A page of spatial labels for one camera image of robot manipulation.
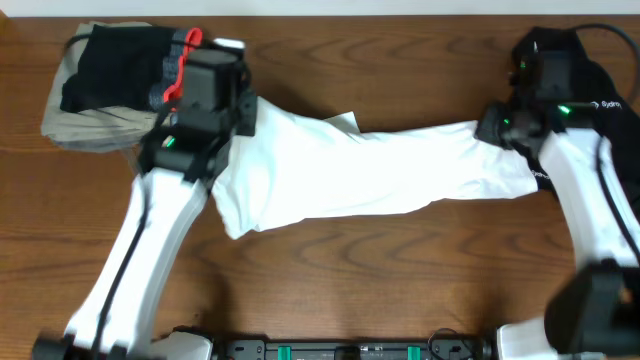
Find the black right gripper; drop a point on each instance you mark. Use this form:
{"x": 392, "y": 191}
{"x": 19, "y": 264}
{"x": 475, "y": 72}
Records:
{"x": 486, "y": 129}

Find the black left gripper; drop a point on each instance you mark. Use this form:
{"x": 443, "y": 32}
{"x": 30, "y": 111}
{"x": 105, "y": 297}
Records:
{"x": 249, "y": 110}

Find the white printed t-shirt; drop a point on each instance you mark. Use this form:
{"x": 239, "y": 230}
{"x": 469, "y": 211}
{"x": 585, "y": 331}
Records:
{"x": 295, "y": 167}

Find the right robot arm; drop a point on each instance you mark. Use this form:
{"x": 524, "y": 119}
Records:
{"x": 565, "y": 114}

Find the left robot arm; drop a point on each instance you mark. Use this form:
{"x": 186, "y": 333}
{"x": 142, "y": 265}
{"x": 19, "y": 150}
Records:
{"x": 180, "y": 158}

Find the black t-shirt with logo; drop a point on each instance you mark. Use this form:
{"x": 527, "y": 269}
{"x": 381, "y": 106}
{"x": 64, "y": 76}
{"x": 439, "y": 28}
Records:
{"x": 555, "y": 69}

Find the black shorts with orange waistband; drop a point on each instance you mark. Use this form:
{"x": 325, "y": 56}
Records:
{"x": 139, "y": 68}

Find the folded khaki trousers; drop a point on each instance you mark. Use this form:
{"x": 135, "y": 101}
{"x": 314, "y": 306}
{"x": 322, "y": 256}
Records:
{"x": 106, "y": 129}

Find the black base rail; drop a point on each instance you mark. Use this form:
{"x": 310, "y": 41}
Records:
{"x": 440, "y": 347}

